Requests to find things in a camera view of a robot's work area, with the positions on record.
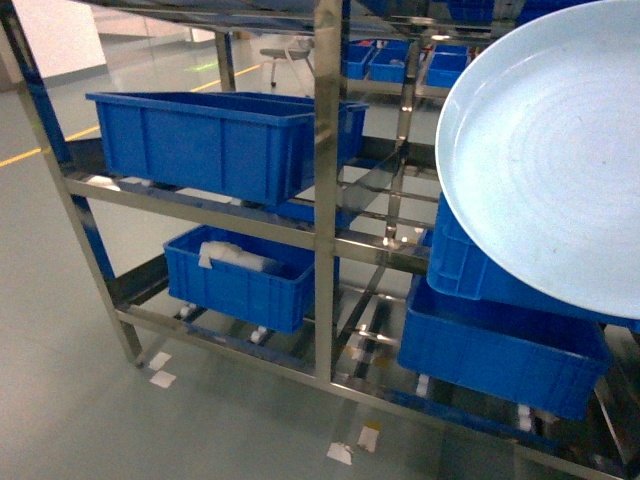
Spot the stainless steel shelf rack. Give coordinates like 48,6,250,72
1,1,639,479

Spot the white plastic bag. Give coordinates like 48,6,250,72
198,241,285,274

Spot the blue bin tilted right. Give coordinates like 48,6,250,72
426,195,639,333

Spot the blue bin bottom right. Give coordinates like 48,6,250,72
398,276,613,420

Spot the blue bin bottom left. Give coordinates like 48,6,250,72
164,225,315,334

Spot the light blue oval tray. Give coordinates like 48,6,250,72
435,1,639,319

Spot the grey chair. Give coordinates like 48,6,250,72
259,37,315,98

